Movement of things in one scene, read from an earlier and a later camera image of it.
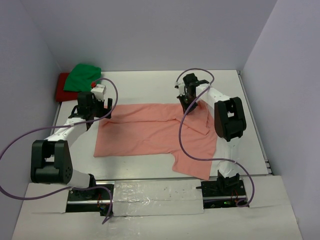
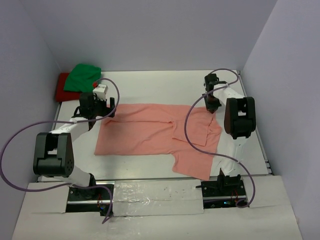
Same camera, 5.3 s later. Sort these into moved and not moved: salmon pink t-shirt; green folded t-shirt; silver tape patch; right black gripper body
Moved: right black gripper body
Not moved: silver tape patch; salmon pink t-shirt; green folded t-shirt
